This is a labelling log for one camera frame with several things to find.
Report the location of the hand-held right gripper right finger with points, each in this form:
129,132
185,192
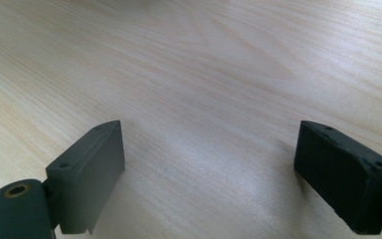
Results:
341,179

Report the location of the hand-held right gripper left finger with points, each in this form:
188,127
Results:
86,179

